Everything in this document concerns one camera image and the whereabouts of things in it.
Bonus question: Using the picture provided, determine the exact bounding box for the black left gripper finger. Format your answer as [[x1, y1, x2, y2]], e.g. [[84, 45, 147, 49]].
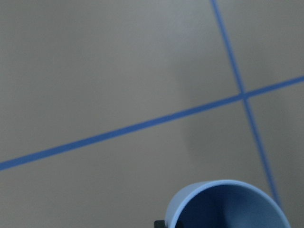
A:
[[154, 220, 166, 228]]

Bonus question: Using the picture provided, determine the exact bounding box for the light blue plastic cup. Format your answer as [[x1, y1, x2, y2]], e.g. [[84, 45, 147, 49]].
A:
[[164, 180, 290, 228]]

